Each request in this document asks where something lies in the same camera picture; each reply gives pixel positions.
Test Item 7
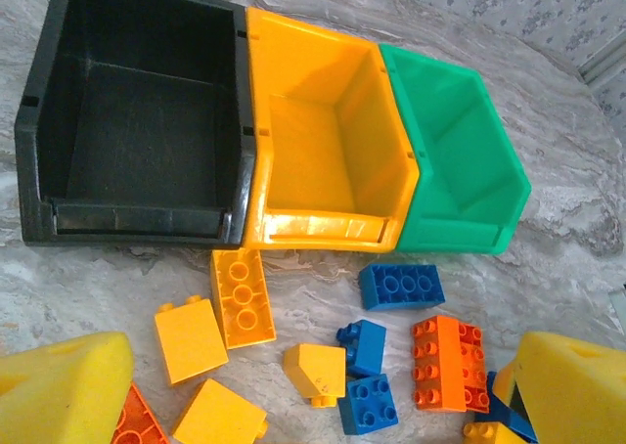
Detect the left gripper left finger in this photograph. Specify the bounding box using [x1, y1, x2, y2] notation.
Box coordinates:
[0, 331, 136, 444]

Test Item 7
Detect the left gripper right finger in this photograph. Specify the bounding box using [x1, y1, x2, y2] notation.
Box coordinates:
[492, 332, 626, 444]

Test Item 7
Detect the blue square lego brick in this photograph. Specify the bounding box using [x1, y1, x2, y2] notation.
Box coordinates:
[335, 319, 387, 377]
[473, 370, 539, 444]
[337, 373, 400, 436]

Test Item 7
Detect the orange long lego brick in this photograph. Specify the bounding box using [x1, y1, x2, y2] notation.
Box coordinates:
[457, 322, 491, 415]
[110, 383, 171, 444]
[410, 315, 469, 413]

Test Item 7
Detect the yellow square lego brick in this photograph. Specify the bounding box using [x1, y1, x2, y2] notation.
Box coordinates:
[462, 420, 528, 444]
[171, 377, 269, 444]
[154, 294, 230, 387]

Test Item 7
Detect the blue long lego brick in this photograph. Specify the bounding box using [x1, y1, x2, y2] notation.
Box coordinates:
[359, 262, 446, 312]

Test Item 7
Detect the yellow sloped lego brick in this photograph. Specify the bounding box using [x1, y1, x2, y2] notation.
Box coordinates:
[283, 342, 347, 409]

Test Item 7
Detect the yellow long lego brick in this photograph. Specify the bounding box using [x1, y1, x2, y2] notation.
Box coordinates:
[209, 247, 278, 351]

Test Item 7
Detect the green plastic storage bin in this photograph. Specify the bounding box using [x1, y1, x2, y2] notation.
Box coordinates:
[379, 42, 533, 255]

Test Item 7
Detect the black plastic storage bin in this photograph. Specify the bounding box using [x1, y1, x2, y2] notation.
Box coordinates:
[14, 0, 258, 247]

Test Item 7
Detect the yellow plastic storage bin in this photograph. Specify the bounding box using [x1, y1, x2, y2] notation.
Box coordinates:
[242, 6, 422, 254]

